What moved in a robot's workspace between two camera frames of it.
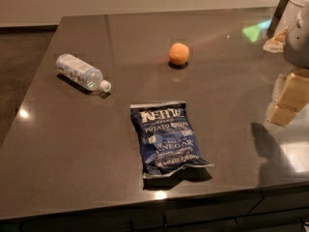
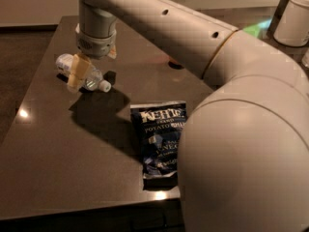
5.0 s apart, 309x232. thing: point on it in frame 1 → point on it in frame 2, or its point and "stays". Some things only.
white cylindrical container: [295, 16] stays
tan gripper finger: [276, 43] → [97, 35]
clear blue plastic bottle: [84, 73] stays
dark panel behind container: [277, 16] stays
